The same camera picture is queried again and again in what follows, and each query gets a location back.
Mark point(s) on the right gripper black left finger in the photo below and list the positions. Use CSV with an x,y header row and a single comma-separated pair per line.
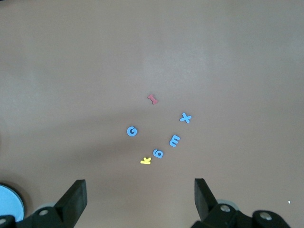
x,y
71,204

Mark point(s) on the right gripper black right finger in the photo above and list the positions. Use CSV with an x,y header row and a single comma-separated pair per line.
x,y
206,204

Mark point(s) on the blue foam letter X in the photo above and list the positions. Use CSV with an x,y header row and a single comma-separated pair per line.
x,y
185,117

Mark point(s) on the blue plate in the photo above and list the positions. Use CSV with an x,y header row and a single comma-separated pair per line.
x,y
9,202

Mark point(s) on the blue foam digit 9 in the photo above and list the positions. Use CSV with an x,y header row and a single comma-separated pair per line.
x,y
158,156

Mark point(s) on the yellow foam letter K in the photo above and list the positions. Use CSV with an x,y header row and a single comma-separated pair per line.
x,y
145,161

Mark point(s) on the red foam letter I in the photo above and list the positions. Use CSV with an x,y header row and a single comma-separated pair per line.
x,y
152,99

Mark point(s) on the brown table cover sheet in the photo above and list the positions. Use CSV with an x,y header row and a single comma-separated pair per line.
x,y
71,71

